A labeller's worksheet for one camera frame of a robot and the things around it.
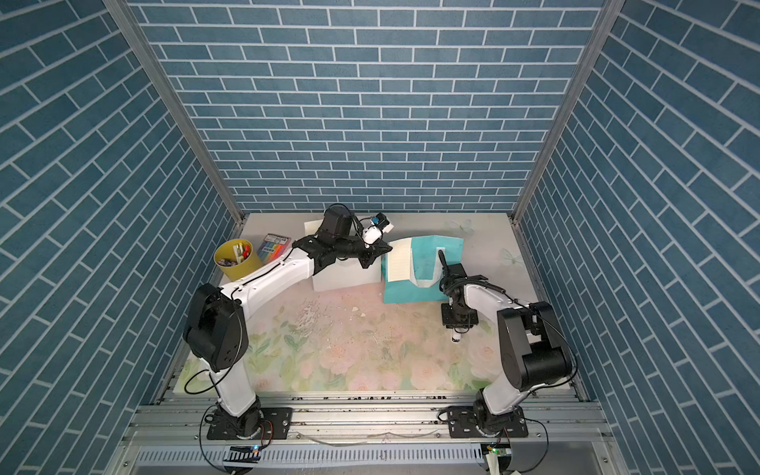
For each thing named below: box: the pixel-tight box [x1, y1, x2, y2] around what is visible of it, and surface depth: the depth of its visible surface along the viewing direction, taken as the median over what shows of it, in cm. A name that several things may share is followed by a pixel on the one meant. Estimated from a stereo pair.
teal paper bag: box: [381, 235, 465, 304], surface depth 90 cm
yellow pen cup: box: [213, 239, 264, 283], surface depth 95 cm
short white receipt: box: [387, 237, 412, 284], surface depth 87 cm
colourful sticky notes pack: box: [257, 233, 292, 264], surface depth 113 cm
